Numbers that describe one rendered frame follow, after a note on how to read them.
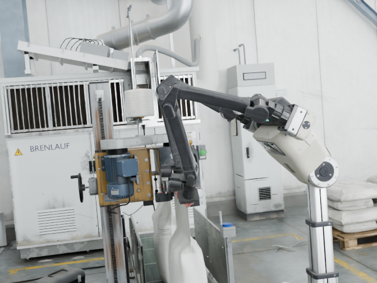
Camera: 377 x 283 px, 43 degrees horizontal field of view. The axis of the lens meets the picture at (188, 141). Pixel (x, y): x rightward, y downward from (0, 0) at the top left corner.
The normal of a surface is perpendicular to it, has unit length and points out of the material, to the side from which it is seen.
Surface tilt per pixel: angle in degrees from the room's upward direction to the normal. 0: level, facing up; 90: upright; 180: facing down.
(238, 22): 90
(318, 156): 115
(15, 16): 90
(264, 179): 90
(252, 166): 90
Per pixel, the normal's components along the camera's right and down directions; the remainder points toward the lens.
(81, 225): 0.18, 0.04
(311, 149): 0.50, 0.43
